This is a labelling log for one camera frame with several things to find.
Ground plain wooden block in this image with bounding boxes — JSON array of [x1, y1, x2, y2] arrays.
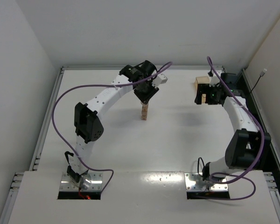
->
[[141, 106, 148, 113], [141, 102, 148, 108]]

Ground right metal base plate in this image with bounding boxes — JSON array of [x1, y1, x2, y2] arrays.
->
[[184, 172, 228, 193]]

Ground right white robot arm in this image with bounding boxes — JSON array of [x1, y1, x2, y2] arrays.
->
[[195, 71, 271, 182]]

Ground black wall cable with plug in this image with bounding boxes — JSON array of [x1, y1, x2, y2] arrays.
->
[[241, 68, 267, 103]]

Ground metal base plate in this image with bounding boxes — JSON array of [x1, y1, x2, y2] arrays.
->
[[184, 172, 228, 193], [59, 172, 103, 192]]

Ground aluminium table frame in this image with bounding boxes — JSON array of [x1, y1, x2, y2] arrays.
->
[[9, 61, 280, 224]]

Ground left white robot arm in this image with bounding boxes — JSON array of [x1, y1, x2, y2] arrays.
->
[[67, 60, 159, 183]]

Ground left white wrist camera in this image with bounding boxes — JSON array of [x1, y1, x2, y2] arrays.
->
[[152, 74, 168, 88]]

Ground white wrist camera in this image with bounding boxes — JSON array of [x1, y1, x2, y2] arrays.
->
[[208, 70, 220, 86], [152, 74, 168, 88]]

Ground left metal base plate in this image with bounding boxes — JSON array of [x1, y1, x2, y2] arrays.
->
[[59, 172, 103, 192]]

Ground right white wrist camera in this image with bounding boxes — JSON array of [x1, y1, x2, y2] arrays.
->
[[208, 70, 220, 86]]

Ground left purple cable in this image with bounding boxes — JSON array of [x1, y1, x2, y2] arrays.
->
[[51, 61, 173, 193]]

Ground transparent amber plastic tray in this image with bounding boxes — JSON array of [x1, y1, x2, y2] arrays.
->
[[194, 76, 210, 105]]

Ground purple cable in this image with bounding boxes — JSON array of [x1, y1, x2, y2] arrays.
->
[[206, 56, 266, 201], [51, 61, 173, 193]]

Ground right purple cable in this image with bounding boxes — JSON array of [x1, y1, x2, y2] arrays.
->
[[206, 56, 266, 201]]

